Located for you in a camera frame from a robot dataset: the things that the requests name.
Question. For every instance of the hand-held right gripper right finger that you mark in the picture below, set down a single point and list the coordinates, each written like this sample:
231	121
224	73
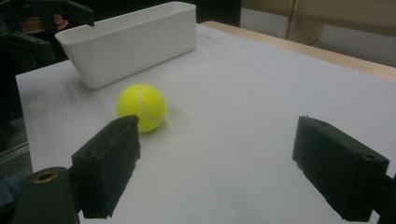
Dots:
339	168

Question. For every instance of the light wooden shelf unit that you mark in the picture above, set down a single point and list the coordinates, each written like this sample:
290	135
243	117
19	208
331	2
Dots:
342	15

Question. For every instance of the white plastic bin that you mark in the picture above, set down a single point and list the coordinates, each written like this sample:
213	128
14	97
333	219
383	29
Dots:
130	53

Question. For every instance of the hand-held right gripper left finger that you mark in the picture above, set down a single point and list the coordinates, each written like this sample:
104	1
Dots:
106	168

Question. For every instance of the wooden table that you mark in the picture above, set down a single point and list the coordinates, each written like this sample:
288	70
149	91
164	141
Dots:
311	51

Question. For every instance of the metal floor rail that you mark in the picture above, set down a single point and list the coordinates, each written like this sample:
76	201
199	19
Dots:
14	155

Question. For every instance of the black curtain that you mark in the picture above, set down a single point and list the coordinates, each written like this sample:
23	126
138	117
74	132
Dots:
218	11

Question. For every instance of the white work board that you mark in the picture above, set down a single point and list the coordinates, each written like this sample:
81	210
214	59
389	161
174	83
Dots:
233	109

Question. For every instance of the yellow tennis ball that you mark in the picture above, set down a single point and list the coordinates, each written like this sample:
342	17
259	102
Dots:
141	107

